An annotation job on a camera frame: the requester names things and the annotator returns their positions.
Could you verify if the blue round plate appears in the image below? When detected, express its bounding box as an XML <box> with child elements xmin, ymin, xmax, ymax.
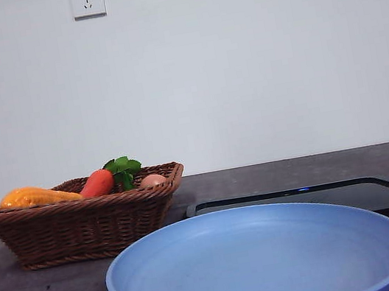
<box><xmin>97</xmin><ymin>182</ymin><xmax>389</xmax><ymax>291</ymax></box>

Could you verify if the yellow corn cob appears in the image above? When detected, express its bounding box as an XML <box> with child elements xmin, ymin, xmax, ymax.
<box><xmin>0</xmin><ymin>178</ymin><xmax>84</xmax><ymax>214</ymax></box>

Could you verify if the brown wicker basket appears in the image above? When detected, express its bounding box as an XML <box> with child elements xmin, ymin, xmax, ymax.
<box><xmin>0</xmin><ymin>159</ymin><xmax>198</xmax><ymax>276</ymax></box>

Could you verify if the brown egg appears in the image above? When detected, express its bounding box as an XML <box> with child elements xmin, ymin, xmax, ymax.
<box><xmin>137</xmin><ymin>171</ymin><xmax>169</xmax><ymax>191</ymax></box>

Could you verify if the orange carrot with green leaves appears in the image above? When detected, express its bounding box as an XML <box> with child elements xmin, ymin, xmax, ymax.
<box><xmin>74</xmin><ymin>153</ymin><xmax>147</xmax><ymax>200</ymax></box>

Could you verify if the black rectangular tray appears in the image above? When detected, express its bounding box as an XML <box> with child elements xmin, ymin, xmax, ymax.
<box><xmin>184</xmin><ymin>171</ymin><xmax>389</xmax><ymax>251</ymax></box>

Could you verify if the white wall socket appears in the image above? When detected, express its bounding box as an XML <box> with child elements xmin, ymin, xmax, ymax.
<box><xmin>71</xmin><ymin>0</ymin><xmax>109</xmax><ymax>23</ymax></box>

